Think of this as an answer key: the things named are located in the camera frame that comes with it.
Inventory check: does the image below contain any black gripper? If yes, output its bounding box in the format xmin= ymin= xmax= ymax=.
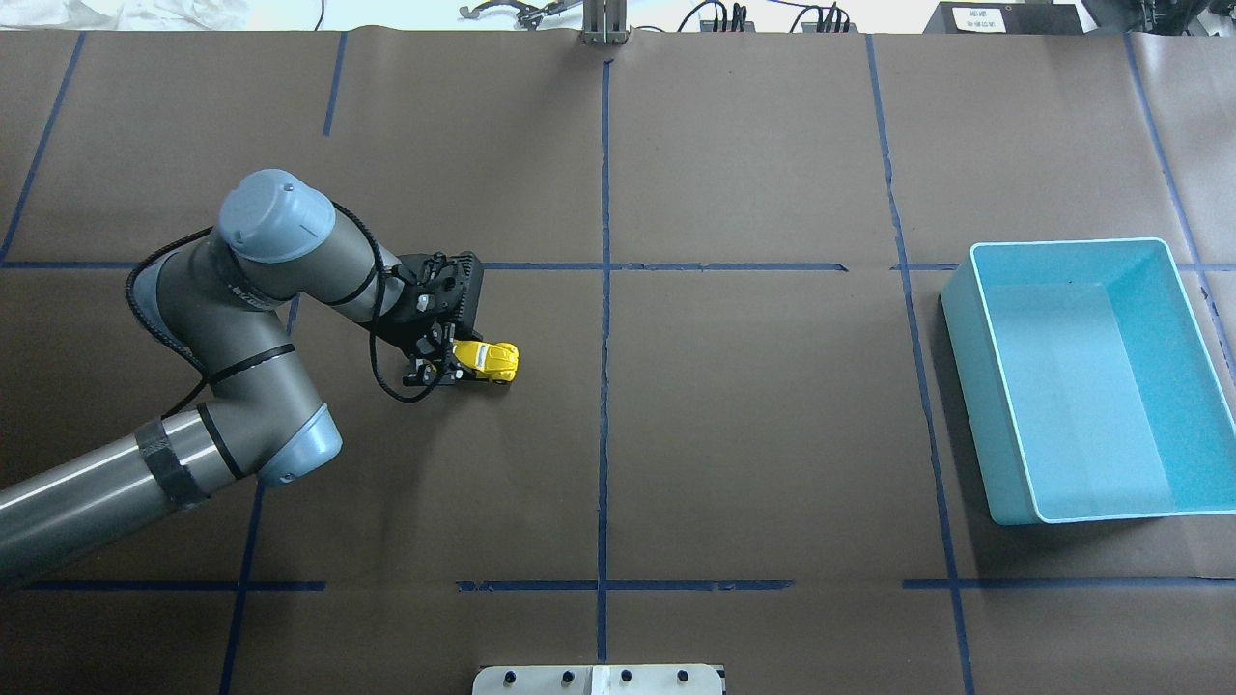
xmin=372 ymin=252 xmax=483 ymax=388

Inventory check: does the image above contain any yellow beetle toy car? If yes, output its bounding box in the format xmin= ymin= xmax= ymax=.
xmin=452 ymin=340 xmax=520 ymax=385

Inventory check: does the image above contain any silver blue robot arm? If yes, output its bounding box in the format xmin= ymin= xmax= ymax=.
xmin=1 ymin=168 xmax=485 ymax=591

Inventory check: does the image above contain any silver reacher grabber stick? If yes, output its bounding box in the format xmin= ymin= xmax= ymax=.
xmin=460 ymin=0 xmax=583 ymax=28

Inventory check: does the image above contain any crumpled white plastic bag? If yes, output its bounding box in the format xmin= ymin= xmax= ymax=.
xmin=56 ymin=1 xmax=253 ymax=32

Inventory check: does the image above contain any black box with label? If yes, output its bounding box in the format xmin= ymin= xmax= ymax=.
xmin=922 ymin=1 xmax=1084 ymax=36

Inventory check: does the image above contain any turquoise plastic bin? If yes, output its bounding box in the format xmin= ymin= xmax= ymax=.
xmin=941 ymin=237 xmax=1235 ymax=526

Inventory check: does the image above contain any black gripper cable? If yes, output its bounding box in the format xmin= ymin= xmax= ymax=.
xmin=126 ymin=198 xmax=455 ymax=404

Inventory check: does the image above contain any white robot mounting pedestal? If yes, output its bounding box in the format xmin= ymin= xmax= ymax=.
xmin=471 ymin=663 xmax=727 ymax=694

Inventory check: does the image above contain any aluminium frame post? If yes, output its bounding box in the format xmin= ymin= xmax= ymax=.
xmin=578 ymin=0 xmax=630 ymax=45

